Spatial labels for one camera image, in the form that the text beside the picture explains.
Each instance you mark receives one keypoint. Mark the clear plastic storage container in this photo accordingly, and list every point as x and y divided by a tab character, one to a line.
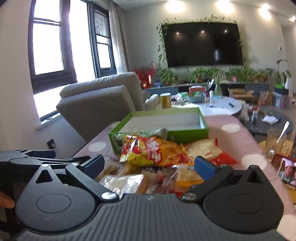
283	102

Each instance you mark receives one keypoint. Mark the narrow dark-framed window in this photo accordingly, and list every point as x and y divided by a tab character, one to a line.
103	51

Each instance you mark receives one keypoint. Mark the tall leafy potted plant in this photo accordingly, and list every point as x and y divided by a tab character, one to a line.
279	74

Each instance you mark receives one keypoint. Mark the open cardboard box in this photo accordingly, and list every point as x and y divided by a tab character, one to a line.
240	92

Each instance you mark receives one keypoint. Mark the black pen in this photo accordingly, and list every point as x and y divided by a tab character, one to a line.
211	106

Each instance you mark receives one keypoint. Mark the wall-mounted black television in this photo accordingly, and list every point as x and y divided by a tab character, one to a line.
203	44

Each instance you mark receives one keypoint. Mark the red flower decoration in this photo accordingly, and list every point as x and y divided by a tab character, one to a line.
145	74

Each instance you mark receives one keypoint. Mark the clear bread packet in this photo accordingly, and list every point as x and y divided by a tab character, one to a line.
124	184

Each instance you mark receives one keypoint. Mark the metal spoon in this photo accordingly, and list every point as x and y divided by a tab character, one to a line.
285	127

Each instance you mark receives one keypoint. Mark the person's left hand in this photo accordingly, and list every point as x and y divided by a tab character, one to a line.
5	201

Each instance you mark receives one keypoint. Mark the green seaweed snack packet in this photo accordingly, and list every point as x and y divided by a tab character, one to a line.
118	142

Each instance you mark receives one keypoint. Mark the wide potted plant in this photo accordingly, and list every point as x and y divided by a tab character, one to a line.
203	73

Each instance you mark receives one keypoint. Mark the green cardboard box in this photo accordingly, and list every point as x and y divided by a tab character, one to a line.
185	136

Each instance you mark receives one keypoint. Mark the bushy potted plant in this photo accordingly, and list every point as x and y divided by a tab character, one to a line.
167	76

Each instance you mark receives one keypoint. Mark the row of potted plants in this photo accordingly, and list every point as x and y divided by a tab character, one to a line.
245	74

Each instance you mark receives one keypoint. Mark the grey curtain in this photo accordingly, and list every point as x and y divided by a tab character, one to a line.
120	41

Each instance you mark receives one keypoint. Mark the drinking glass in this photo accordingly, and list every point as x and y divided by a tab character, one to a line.
272	146

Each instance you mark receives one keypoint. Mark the cream sofa cushion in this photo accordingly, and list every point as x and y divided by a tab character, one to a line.
152	102

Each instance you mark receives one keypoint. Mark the phone with red case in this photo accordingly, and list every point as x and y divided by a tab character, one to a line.
284	171

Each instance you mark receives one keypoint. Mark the black wall outlet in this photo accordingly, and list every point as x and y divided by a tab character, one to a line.
51	144

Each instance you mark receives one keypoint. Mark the glass vase with plant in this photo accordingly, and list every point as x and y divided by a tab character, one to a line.
218	89

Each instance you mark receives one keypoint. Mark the beige sofa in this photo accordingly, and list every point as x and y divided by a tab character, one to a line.
99	102

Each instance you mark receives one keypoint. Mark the black marker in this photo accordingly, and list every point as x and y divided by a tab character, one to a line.
231	104

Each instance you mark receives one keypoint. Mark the pile of dark wrappers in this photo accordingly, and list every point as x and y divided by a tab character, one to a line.
179	97

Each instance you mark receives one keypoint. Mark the brown pill bottle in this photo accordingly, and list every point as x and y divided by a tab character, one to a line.
254	117

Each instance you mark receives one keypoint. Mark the crumpled white tissue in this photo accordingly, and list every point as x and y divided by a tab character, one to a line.
269	119

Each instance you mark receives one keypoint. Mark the red clear noodle packet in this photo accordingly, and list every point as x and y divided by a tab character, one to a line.
205	148

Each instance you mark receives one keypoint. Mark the yellow can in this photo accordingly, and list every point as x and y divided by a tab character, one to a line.
165	100

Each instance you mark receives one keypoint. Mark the large red yellow snack bag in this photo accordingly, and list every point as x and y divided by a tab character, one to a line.
157	150

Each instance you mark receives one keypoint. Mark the dark marble table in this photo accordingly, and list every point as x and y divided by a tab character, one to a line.
266	129

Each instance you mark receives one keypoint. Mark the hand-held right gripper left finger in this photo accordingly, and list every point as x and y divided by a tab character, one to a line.
96	163

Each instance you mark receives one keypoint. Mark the round white table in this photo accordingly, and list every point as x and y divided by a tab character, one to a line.
217	111

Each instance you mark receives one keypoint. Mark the dark television cabinet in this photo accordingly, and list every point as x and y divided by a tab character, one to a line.
175	88

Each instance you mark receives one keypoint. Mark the green black box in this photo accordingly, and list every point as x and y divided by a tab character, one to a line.
281	89

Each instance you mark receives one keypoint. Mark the yellow wooden side table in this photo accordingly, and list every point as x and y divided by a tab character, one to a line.
262	148

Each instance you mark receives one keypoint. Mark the green ivy vine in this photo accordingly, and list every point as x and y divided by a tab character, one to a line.
161	48

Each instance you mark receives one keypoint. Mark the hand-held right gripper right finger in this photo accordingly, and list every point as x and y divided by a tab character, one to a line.
203	167

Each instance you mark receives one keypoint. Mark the clear plastic bag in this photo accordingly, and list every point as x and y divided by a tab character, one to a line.
245	113

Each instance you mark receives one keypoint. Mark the red tissue box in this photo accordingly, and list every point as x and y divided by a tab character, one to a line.
195	89

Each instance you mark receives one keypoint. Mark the large dark-framed window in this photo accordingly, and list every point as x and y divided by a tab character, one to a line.
46	46

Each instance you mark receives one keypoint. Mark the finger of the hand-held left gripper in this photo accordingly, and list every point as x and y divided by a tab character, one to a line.
60	160
23	153

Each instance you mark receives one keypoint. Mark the brown pastry packet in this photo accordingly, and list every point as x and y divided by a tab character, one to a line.
111	168

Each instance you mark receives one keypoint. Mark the blue basket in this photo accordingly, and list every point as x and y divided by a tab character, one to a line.
196	98

